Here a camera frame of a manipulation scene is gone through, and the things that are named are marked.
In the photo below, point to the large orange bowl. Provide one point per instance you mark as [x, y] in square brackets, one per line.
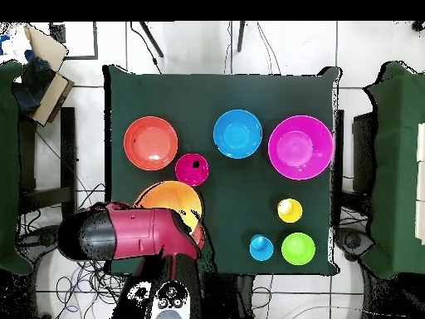
[172, 199]

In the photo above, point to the small red-orange bowl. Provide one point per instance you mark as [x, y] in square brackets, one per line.
[201, 236]

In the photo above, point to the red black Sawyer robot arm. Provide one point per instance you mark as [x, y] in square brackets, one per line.
[142, 232]

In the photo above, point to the small crimson bowl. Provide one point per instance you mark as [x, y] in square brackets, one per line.
[189, 172]

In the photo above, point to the blue bowl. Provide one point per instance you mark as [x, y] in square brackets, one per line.
[237, 134]

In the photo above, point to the wide red-orange bowl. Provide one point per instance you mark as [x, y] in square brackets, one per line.
[150, 143]

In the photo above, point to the dark green tablecloth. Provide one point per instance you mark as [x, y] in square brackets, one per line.
[199, 96]

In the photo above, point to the yellow cup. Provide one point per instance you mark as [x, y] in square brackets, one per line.
[292, 212]

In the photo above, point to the blue cup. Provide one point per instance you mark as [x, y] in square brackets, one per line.
[262, 250]

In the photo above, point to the large magenta bowl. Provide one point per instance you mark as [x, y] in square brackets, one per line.
[300, 147]

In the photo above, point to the green bowl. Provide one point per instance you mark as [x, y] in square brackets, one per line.
[298, 248]

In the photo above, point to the black tripod leg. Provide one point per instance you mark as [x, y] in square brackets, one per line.
[240, 36]
[151, 38]

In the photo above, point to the black cabinet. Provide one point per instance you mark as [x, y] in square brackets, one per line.
[363, 149]

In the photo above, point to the dark green side cloth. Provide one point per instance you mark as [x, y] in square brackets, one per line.
[398, 166]
[8, 166]

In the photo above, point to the dark blue cloth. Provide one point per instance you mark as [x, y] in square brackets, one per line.
[33, 83]

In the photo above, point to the cardboard box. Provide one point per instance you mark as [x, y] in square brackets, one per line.
[49, 48]

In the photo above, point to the black stool frame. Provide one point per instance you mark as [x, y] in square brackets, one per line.
[68, 149]

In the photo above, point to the grey pedestal foot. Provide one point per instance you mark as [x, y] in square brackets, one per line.
[353, 242]

